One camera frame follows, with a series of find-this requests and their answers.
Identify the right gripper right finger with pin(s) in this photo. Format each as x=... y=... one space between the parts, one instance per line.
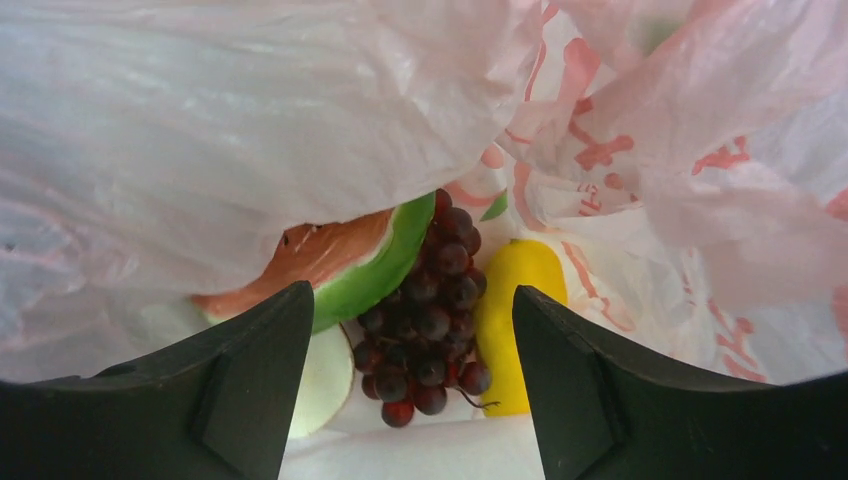
x=605 y=407

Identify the yellow fruit in bag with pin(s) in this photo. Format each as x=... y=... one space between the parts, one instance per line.
x=518 y=263

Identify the watermelon slice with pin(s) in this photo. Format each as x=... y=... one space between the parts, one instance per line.
x=351 y=266

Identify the pink plastic grocery bag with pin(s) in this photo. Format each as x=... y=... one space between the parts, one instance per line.
x=686 y=160

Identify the dark red grapes bunch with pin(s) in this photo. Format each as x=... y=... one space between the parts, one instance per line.
x=420 y=342

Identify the white round slice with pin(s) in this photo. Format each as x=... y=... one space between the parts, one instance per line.
x=326 y=382

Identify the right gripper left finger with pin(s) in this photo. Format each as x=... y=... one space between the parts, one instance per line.
x=216 y=405

